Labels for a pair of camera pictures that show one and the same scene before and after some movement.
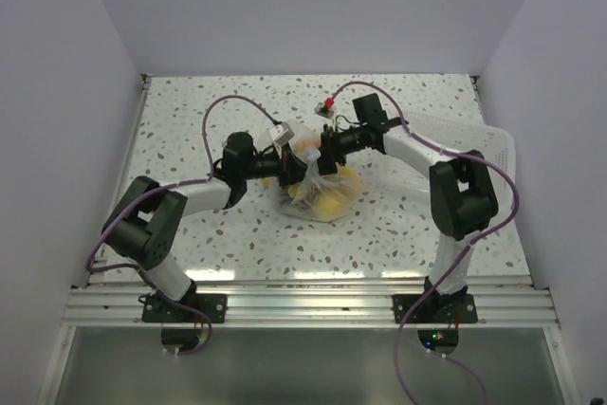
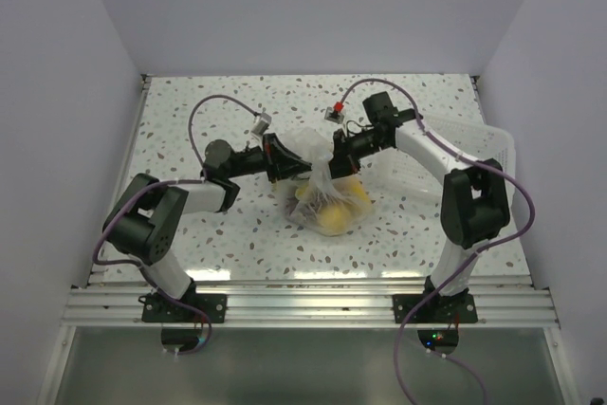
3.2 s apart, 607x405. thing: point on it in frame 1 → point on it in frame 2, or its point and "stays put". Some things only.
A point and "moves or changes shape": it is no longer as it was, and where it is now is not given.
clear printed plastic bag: (316, 196) moves or changes shape
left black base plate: (158, 310) stays put
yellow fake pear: (329, 207) → (334, 218)
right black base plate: (434, 309) stays put
